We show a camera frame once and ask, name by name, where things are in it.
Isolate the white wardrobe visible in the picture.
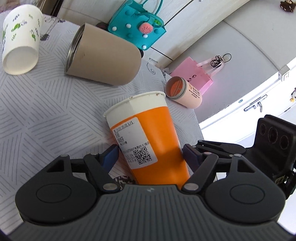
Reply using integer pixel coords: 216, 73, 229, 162
58, 0, 248, 68

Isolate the pink paper gift bag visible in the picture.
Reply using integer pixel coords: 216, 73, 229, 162
171, 57, 224, 95

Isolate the white paper cup green print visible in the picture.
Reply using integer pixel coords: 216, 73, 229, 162
2, 4, 43, 75

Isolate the brown plush toy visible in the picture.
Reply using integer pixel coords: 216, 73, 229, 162
280, 0, 295, 13

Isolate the silver door handle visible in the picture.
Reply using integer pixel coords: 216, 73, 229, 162
244, 94, 268, 113

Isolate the orange paper cup with label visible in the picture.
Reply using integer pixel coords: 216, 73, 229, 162
104, 91, 190, 187

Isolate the black wall hook ornament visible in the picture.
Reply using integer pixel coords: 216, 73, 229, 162
210, 53, 232, 68

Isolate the small pink capsule cup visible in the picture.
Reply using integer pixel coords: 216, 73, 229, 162
165, 76, 202, 109

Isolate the teal felt handbag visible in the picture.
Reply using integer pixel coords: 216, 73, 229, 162
108, 1, 166, 51

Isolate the white door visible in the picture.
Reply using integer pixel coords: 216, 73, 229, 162
200, 59, 295, 144

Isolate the beige steel tumbler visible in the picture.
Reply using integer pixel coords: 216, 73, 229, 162
65, 23, 142, 86

